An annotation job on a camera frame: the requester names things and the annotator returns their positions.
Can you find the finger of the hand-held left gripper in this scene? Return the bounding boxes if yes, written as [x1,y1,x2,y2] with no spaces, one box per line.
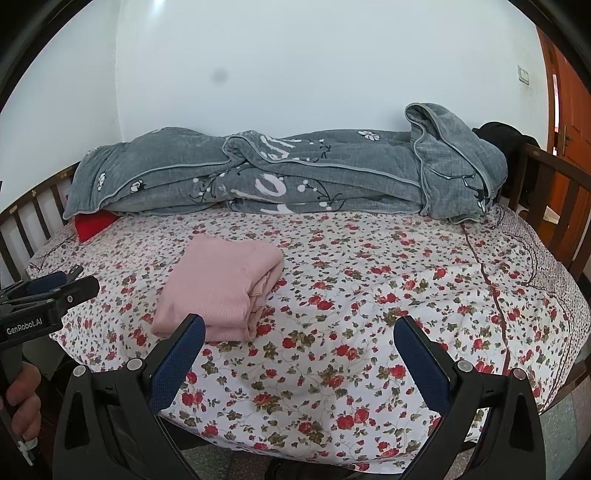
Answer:
[28,276,101,308]
[19,270,84,297]

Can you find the person's left hand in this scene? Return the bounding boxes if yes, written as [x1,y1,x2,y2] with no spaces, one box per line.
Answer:
[0,361,43,464]

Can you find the red pillow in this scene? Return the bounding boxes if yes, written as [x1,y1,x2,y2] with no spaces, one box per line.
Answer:
[74,210,119,242]

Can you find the pink knitted sweater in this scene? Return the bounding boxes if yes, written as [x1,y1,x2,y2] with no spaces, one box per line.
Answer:
[151,234,285,343]

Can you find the orange wooden door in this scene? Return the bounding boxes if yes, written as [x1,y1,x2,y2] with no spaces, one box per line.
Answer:
[536,25,591,278]

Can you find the black garment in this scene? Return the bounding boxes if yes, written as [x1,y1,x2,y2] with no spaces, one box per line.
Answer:
[471,121,542,200]

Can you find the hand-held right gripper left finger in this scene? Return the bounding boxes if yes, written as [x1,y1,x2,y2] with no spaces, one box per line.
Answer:
[52,314,207,480]

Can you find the grey floral quilt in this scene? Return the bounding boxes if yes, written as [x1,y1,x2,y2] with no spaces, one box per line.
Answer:
[62,102,509,226]

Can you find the floral bed sheet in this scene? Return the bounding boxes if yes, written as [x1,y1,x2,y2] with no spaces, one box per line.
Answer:
[25,202,591,476]

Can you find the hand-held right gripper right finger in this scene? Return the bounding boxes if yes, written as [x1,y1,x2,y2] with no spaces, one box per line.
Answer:
[394,315,556,480]

